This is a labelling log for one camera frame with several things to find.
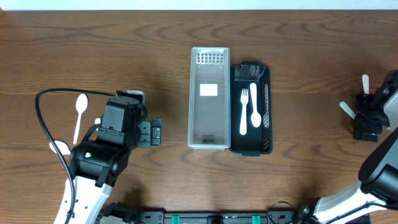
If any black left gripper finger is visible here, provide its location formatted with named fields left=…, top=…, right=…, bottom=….
left=137, top=121, right=152, bottom=147
left=151, top=118, right=162, bottom=146

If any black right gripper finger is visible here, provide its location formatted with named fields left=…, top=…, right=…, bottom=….
left=354, top=93, right=380, bottom=113
left=353, top=113, right=383, bottom=142

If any white plastic fork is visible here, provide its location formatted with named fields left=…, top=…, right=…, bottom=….
left=239, top=88, right=249, bottom=136
left=339, top=101, right=356, bottom=119

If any white plastic utensil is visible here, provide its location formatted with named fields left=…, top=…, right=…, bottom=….
left=362, top=74, right=369, bottom=95

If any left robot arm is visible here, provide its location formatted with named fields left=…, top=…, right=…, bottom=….
left=55, top=90, right=162, bottom=223

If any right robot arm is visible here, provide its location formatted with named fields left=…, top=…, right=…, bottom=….
left=297, top=70, right=397, bottom=223

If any clear perforated plastic basket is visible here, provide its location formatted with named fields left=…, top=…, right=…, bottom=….
left=188, top=47, right=231, bottom=150

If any white label sticker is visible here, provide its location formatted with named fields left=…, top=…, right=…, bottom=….
left=200, top=84, right=218, bottom=96

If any dark green perforated basket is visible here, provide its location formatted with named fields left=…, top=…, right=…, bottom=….
left=230, top=62, right=273, bottom=156

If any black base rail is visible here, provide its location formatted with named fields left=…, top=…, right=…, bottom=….
left=96, top=202, right=312, bottom=224

